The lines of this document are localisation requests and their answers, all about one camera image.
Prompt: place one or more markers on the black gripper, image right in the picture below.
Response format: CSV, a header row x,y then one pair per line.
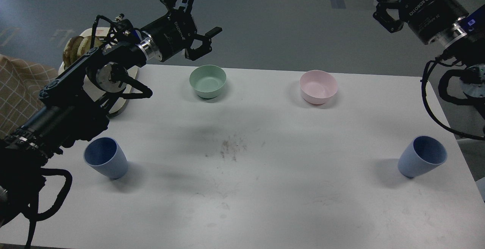
x,y
426,18

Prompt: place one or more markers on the toast slice right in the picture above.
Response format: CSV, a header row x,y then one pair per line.
x,y
88,43

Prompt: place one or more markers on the cream toaster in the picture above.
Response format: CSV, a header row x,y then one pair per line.
x,y
123,101

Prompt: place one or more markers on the pink bowl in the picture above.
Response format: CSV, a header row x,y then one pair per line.
x,y
317,87

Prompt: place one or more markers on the toast slice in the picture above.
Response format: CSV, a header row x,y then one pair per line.
x,y
71,51
88,43

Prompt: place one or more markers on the green bowl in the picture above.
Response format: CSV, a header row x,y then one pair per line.
x,y
208,81

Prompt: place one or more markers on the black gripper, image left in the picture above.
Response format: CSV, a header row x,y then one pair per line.
x,y
174,32

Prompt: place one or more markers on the toast slice left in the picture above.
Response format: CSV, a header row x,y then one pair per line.
x,y
71,51

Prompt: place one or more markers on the light blue cup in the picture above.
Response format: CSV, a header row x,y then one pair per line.
x,y
421,156

